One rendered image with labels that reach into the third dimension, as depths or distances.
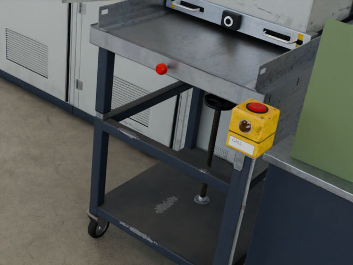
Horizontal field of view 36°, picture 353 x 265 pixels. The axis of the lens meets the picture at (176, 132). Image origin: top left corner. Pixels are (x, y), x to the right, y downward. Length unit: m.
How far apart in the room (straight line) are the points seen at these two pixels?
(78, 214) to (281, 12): 1.15
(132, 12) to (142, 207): 0.71
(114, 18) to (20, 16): 1.38
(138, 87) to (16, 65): 0.90
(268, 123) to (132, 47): 0.59
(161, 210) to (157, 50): 0.69
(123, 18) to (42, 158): 1.03
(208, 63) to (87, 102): 1.39
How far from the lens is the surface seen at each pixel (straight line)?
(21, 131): 2.84
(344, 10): 1.98
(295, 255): 1.46
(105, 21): 1.74
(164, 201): 2.10
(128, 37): 1.68
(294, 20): 1.72
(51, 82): 3.03
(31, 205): 2.34
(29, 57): 3.13
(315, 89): 1.28
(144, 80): 2.55
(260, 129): 1.18
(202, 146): 2.49
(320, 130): 1.31
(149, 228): 1.97
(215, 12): 1.84
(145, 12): 1.88
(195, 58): 1.58
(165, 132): 2.57
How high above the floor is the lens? 1.42
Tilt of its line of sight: 29 degrees down
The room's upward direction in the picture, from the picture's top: 8 degrees clockwise
